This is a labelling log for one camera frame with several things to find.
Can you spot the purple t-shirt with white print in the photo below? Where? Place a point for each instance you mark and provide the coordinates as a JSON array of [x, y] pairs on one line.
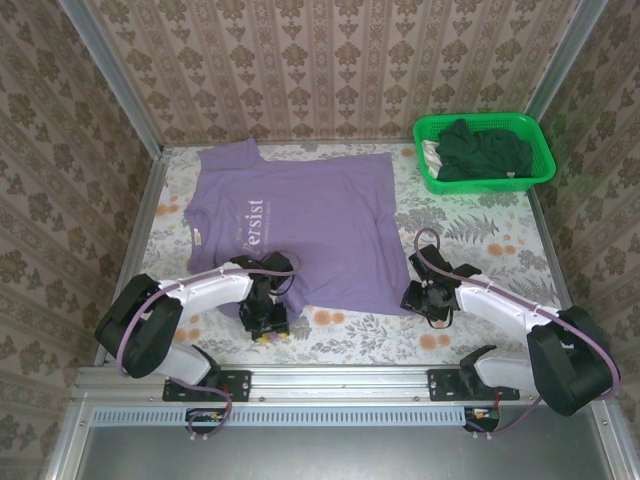
[[320, 210]]

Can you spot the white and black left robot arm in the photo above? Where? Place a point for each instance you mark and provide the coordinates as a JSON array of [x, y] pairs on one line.
[[210, 290]]

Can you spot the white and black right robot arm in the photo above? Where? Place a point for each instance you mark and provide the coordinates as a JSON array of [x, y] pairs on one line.
[[500, 305]]

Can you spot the floral fern print table cover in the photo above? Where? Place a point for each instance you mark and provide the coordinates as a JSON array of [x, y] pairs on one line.
[[380, 340]]

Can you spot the black electronics board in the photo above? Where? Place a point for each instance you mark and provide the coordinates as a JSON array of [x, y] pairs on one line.
[[482, 419], [205, 417]]

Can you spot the grey metal panel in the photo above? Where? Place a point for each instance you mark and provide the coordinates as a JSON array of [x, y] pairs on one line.
[[325, 452]]

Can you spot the white cloth in basket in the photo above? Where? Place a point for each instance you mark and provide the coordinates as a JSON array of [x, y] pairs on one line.
[[431, 157]]

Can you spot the dark green t-shirt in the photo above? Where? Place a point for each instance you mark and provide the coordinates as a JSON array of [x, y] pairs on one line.
[[490, 155]]

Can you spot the green plastic perforated basket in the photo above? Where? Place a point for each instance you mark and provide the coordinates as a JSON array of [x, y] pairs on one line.
[[542, 160]]

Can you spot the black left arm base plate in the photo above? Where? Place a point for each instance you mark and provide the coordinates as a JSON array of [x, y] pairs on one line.
[[235, 385]]

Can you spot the aluminium mounting rail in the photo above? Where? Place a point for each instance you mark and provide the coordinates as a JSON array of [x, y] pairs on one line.
[[340, 385]]

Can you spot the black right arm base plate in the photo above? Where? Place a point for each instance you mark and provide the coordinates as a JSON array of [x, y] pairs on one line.
[[442, 385]]

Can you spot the aluminium side rail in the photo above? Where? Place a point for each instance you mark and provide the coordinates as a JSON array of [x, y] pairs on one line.
[[555, 260], [145, 225]]

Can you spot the aluminium frame post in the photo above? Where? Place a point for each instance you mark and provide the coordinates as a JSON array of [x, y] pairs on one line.
[[565, 55], [110, 70]]

